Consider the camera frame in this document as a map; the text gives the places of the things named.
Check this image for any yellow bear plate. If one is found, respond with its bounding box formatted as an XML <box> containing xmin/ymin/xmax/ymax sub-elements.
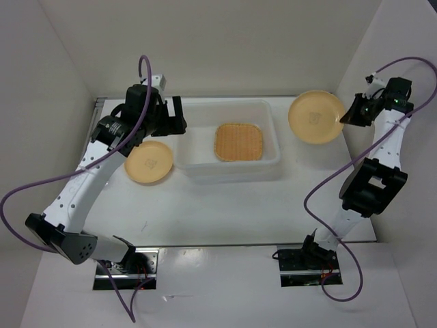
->
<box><xmin>124</xmin><ymin>141</ymin><xmax>173</xmax><ymax>184</ymax></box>
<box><xmin>287</xmin><ymin>90</ymin><xmax>346</xmax><ymax>145</ymax></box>

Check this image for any white plastic bin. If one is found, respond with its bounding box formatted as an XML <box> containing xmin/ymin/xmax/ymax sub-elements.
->
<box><xmin>173</xmin><ymin>100</ymin><xmax>281</xmax><ymax>182</ymax></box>

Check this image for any woven square bamboo tray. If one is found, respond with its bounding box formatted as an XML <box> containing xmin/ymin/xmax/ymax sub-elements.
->
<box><xmin>214</xmin><ymin>123</ymin><xmax>263</xmax><ymax>162</ymax></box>

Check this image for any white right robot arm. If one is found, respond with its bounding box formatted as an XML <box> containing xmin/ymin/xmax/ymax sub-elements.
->
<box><xmin>299</xmin><ymin>76</ymin><xmax>414</xmax><ymax>269</ymax></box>

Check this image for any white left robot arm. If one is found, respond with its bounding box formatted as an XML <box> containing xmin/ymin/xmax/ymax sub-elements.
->
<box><xmin>25</xmin><ymin>85</ymin><xmax>187</xmax><ymax>273</ymax></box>

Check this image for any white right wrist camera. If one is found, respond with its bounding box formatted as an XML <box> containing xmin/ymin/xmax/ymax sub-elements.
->
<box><xmin>364</xmin><ymin>72</ymin><xmax>386</xmax><ymax>98</ymax></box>

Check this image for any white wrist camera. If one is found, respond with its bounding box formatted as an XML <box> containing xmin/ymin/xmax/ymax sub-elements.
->
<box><xmin>140</xmin><ymin>74</ymin><xmax>167</xmax><ymax>93</ymax></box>
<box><xmin>364</xmin><ymin>72</ymin><xmax>386</xmax><ymax>98</ymax></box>

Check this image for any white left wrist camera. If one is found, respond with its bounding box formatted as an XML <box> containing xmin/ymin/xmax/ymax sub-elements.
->
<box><xmin>140</xmin><ymin>74</ymin><xmax>167</xmax><ymax>93</ymax></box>

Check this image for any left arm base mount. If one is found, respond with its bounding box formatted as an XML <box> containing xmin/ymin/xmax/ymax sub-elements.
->
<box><xmin>92</xmin><ymin>247</ymin><xmax>159</xmax><ymax>290</ymax></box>

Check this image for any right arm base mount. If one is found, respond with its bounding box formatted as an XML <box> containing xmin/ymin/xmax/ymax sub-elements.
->
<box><xmin>272</xmin><ymin>235</ymin><xmax>343</xmax><ymax>288</ymax></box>

